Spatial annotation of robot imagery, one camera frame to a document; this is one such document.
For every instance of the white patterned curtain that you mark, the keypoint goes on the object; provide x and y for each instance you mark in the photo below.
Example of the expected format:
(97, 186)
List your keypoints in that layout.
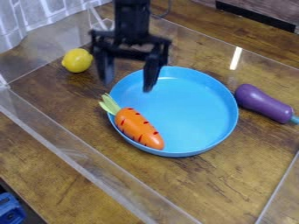
(25, 15)

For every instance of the clear acrylic enclosure wall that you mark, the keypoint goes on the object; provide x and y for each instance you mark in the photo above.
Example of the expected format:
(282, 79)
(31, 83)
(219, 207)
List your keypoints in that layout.
(68, 161)

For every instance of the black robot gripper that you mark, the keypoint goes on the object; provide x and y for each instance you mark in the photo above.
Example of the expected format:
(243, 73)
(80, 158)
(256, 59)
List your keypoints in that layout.
(129, 41)

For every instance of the blue plastic crate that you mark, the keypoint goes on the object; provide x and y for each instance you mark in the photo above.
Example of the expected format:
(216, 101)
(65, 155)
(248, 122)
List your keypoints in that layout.
(12, 213)

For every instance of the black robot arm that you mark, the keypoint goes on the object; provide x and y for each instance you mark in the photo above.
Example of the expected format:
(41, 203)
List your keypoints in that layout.
(132, 6)

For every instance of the purple toy eggplant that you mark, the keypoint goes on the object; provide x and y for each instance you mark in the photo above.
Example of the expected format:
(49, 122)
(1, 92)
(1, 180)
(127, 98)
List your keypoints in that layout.
(251, 98)

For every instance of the orange toy carrot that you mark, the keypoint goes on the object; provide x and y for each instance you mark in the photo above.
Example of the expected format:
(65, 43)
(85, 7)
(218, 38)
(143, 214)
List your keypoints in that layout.
(132, 124)

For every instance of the blue round plastic tray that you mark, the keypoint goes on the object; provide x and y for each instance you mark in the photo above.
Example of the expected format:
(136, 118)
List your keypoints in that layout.
(189, 107)

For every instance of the yellow toy lemon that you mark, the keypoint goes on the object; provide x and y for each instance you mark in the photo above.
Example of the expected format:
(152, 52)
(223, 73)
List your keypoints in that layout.
(76, 60)

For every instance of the dark wooden board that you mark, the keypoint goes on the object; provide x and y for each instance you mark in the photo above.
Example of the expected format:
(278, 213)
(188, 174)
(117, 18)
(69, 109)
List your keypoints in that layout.
(278, 13)

